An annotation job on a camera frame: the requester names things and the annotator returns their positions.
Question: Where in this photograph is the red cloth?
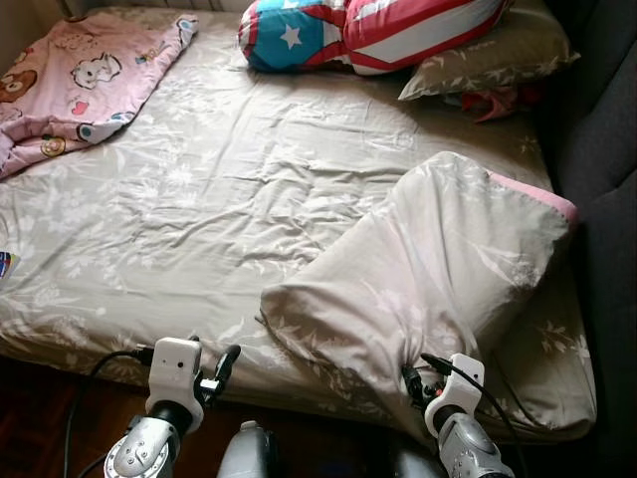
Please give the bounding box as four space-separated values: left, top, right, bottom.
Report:
446 84 545 123

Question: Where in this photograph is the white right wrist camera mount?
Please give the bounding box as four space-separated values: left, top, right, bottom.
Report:
425 354 487 439

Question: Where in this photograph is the dark grey upholstered sofa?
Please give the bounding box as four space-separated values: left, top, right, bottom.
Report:
537 0 637 478

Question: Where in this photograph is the pink cartoon blanket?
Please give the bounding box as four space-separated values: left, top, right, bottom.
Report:
0 12 199 182

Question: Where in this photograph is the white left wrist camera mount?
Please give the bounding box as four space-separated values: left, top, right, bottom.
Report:
145 337 206 431

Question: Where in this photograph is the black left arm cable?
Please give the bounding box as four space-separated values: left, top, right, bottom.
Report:
62 347 155 478

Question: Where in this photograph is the grey robot right leg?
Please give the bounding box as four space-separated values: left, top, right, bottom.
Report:
386 443 439 478

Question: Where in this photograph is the grey robot left leg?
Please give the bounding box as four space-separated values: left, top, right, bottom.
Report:
216 420 282 478

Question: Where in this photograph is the grey robot leg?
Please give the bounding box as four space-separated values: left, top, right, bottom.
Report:
386 443 439 478
216 420 282 478

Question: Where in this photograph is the blue star striped pillow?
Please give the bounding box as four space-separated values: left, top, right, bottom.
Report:
238 0 516 77

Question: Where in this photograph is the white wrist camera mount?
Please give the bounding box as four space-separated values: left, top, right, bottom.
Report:
425 354 487 439
145 337 206 431

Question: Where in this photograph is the bed with beige floral sheet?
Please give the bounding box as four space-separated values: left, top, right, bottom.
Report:
0 0 598 444

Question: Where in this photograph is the beige floral pillow pink trim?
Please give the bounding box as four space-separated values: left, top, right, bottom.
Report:
260 150 581 441

